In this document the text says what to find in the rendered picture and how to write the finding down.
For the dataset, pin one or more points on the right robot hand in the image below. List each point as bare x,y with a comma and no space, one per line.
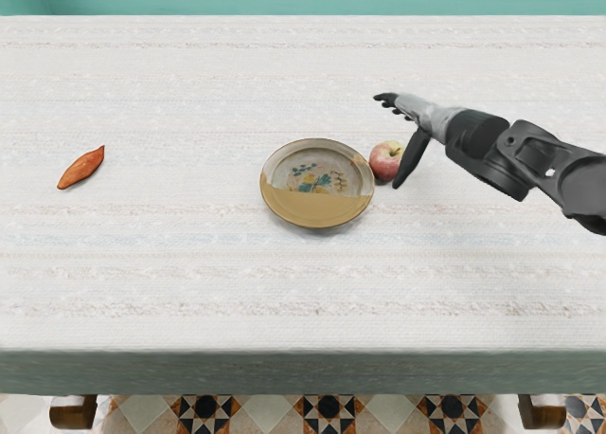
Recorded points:
423,113

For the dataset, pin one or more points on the red apple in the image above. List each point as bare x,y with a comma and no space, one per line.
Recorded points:
384,160

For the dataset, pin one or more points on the orange sweet potato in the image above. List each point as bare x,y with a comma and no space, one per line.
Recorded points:
81,168

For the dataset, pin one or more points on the patterned ceramic plate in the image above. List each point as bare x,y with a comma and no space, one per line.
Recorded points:
316,184

